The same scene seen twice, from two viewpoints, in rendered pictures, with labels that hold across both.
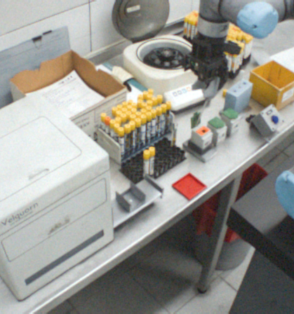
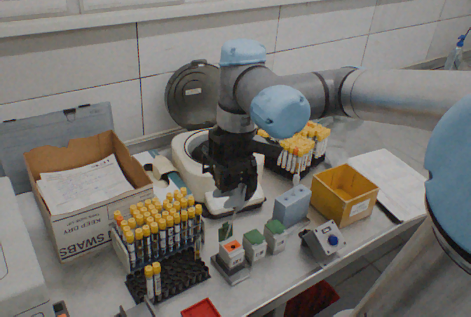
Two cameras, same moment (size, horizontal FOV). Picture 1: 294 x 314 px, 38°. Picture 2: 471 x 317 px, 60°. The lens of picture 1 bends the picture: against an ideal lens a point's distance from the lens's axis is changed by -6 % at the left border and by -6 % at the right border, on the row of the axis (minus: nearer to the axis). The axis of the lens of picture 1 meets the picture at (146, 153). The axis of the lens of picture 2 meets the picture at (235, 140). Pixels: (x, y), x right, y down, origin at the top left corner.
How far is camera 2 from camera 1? 0.38 m
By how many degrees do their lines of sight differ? 13
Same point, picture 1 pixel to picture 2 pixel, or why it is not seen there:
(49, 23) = (87, 95)
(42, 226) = not seen: outside the picture
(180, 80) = not seen: hidden behind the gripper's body
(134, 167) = (140, 282)
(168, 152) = (188, 267)
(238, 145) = (280, 267)
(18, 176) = not seen: outside the picture
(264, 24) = (284, 118)
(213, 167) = (241, 293)
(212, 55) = (235, 156)
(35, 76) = (62, 154)
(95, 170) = (21, 303)
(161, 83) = (202, 181)
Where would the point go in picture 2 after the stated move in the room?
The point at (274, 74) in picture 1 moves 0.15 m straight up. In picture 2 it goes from (346, 180) to (358, 138)
